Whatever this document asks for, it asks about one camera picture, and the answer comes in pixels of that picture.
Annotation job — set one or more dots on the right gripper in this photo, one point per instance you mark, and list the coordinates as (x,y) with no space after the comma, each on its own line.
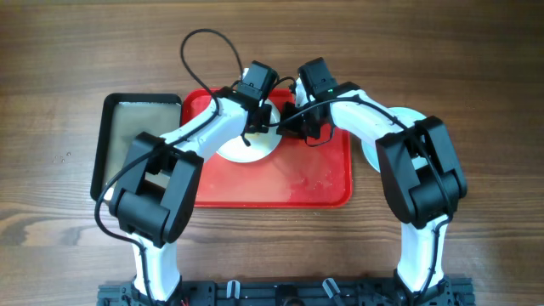
(291,127)

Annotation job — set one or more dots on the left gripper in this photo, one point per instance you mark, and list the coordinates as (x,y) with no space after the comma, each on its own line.
(264,126)

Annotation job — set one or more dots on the white plate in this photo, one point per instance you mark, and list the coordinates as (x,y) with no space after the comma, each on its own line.
(236,143)

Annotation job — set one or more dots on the light blue plate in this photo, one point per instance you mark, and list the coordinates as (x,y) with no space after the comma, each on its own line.
(370,152)

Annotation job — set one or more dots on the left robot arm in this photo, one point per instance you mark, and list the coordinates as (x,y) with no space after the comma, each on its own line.
(153,195)

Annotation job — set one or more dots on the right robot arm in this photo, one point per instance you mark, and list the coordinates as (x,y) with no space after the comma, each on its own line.
(421,175)

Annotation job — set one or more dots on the red plastic tray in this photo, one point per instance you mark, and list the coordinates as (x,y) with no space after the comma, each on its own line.
(293,175)

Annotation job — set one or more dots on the black water tray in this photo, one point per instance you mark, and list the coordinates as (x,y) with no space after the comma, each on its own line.
(124,116)

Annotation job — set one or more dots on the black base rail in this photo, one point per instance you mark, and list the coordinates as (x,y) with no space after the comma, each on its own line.
(377,291)

